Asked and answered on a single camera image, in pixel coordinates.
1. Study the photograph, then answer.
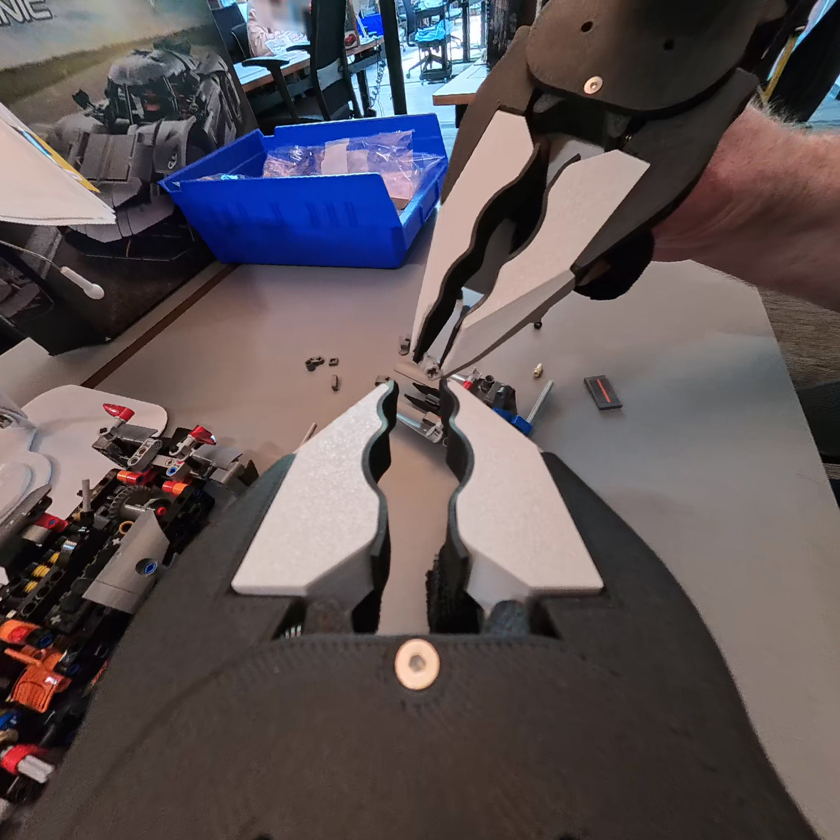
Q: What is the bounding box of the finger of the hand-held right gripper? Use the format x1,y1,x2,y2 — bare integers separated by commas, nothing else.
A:
411,109,544,364
438,150,652,377

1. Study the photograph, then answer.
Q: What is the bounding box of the black office chair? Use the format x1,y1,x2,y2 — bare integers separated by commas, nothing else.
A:
233,0,365,126

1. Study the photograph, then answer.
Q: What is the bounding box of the white rounded base plate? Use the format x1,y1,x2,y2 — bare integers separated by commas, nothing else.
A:
0,384,170,526

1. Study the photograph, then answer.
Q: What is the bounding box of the grey winged lego assembly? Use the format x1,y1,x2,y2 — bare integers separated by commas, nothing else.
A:
394,364,532,447

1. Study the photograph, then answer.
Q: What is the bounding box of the large lego vehicle build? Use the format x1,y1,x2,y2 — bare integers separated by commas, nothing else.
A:
0,402,258,811

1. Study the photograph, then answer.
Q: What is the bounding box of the lego set box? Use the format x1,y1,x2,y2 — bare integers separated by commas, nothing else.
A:
0,0,260,355

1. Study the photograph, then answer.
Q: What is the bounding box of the white cable plug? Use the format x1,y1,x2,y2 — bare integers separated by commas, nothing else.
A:
0,239,106,301

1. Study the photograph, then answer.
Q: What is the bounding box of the clear plastic disc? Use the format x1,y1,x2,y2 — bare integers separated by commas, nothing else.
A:
0,453,53,526

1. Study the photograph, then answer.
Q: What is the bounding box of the clear plastic bag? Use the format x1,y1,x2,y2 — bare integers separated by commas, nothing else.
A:
343,129,417,177
261,141,327,179

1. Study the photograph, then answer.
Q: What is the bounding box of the dark grey orange-striped lego tile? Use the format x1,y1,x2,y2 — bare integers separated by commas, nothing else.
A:
583,373,623,412

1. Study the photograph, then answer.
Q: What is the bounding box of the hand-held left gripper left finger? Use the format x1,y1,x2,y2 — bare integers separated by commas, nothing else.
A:
230,379,401,634

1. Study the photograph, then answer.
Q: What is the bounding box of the black pillar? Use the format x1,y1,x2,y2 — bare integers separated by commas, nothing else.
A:
377,0,408,116

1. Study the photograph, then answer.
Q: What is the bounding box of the person's right forearm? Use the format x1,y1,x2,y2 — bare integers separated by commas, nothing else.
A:
651,105,840,311

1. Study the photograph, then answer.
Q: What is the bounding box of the background desk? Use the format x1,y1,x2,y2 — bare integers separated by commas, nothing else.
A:
432,62,493,109

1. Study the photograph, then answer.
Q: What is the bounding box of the white instruction booklet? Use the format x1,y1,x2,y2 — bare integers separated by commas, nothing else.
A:
0,101,118,227

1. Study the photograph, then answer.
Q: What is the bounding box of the blue plastic bin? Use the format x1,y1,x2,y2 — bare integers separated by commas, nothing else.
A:
159,112,450,270

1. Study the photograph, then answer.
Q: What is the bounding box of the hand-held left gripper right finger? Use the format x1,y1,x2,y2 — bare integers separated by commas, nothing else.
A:
427,381,605,634

